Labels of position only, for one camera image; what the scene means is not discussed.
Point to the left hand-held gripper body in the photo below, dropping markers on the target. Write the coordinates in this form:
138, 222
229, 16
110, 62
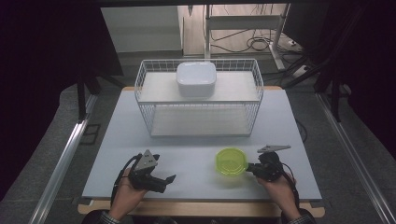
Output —
144, 171

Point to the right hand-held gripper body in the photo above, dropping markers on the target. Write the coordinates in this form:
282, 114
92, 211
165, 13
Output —
270, 165

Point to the green round plastic container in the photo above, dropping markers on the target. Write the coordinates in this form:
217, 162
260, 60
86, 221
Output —
231, 161

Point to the clear square plastic container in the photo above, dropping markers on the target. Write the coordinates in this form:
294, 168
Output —
196, 77

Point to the person's right hand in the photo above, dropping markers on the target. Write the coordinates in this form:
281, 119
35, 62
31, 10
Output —
280, 194

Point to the person's left hand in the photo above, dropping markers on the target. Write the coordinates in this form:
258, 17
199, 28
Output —
127, 199

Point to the black metal stand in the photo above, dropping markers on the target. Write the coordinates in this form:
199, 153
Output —
81, 96
335, 93

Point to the white power strip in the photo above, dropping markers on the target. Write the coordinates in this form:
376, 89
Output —
301, 71

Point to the white cabinet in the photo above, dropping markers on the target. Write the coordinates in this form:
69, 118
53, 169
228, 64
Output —
143, 29

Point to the black floor frame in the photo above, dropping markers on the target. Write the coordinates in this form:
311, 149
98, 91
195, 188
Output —
90, 134

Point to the aluminium rail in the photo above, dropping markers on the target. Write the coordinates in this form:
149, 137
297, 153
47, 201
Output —
355, 161
62, 161

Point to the white desk frame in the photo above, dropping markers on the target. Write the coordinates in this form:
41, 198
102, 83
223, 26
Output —
243, 22

